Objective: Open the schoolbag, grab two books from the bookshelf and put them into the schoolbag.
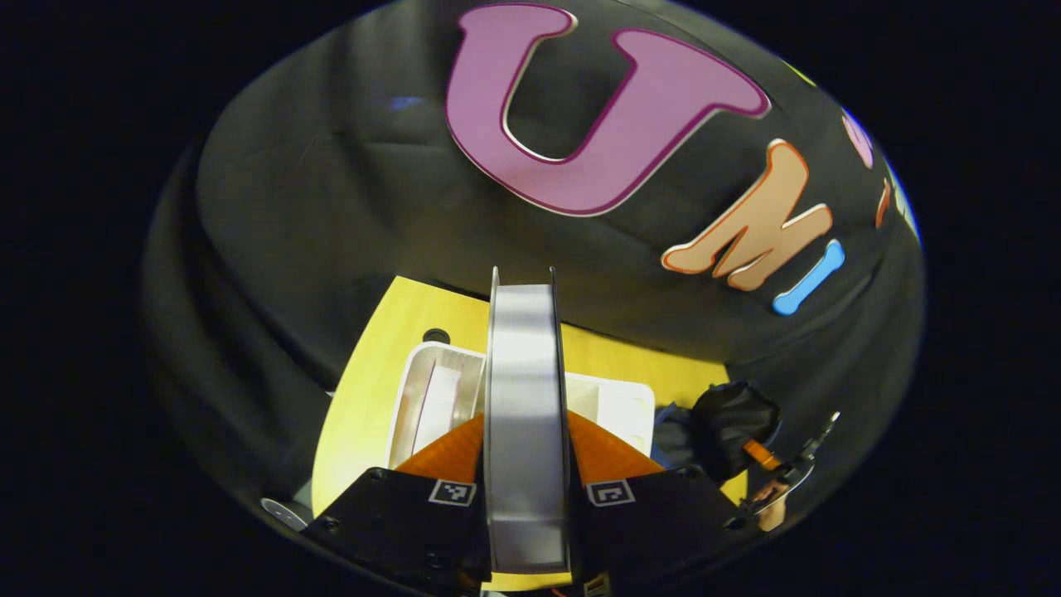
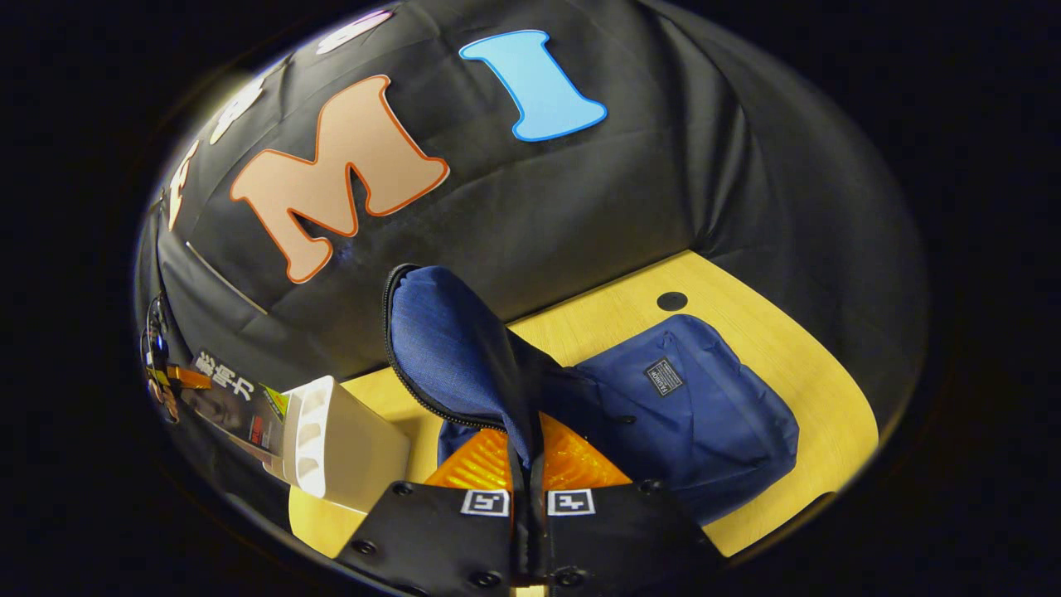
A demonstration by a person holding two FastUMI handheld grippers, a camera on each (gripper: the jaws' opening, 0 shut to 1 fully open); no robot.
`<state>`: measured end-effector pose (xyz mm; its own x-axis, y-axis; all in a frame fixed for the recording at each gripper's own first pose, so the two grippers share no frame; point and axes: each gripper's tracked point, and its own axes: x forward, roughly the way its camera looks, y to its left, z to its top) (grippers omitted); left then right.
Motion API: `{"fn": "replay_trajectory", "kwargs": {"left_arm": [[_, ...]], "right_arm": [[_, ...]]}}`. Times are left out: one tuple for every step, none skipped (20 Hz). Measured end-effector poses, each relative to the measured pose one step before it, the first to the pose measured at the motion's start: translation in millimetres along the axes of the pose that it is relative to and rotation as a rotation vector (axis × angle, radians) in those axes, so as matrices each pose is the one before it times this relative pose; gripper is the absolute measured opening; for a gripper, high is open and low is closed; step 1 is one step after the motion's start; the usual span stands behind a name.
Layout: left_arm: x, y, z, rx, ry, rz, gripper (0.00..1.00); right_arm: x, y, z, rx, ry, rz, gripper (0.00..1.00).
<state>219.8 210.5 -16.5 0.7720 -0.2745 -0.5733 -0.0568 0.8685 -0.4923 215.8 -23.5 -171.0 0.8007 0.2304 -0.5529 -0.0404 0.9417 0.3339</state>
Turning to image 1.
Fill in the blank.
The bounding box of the blue schoolbag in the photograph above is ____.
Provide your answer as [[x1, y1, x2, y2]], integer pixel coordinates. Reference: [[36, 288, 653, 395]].
[[651, 381, 782, 486]]

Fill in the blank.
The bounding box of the black backdrop cloth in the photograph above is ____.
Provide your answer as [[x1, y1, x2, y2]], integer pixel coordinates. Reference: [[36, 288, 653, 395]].
[[141, 0, 925, 540]]

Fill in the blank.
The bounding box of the black book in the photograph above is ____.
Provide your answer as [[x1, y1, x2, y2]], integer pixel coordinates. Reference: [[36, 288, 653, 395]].
[[483, 265, 573, 575]]

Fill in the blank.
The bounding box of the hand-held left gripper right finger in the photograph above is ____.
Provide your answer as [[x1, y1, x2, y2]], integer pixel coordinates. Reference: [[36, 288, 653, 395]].
[[566, 410, 759, 581]]

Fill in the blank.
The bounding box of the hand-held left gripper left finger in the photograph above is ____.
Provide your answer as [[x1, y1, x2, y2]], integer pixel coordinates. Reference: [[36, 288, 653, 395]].
[[303, 412, 490, 594]]

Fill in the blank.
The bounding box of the white plastic bookshelf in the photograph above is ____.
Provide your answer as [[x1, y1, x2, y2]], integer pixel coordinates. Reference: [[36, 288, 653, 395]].
[[388, 342, 656, 469]]

